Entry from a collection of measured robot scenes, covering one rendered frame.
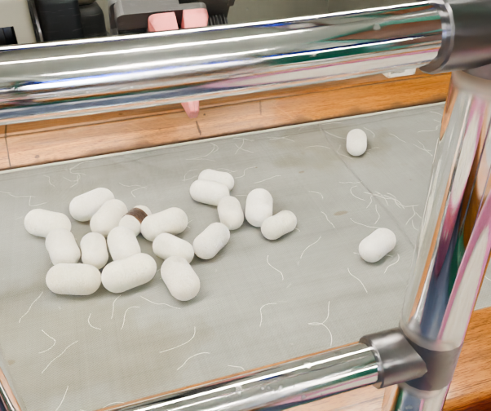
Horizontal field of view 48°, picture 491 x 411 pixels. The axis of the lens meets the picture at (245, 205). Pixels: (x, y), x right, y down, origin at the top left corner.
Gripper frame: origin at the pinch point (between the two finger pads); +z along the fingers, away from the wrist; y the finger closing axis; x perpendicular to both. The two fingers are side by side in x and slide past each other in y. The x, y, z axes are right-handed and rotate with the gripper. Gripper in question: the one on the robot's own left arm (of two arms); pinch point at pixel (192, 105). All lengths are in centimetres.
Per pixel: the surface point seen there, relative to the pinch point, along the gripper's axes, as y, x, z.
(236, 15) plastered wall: 62, 176, -121
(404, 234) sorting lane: 13.5, -2.2, 14.0
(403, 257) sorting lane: 12.1, -3.8, 15.8
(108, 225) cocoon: -8.2, 0.7, 8.4
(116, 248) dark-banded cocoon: -7.9, -1.7, 10.7
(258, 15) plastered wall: 73, 177, -121
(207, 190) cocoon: 0.0, 1.9, 6.7
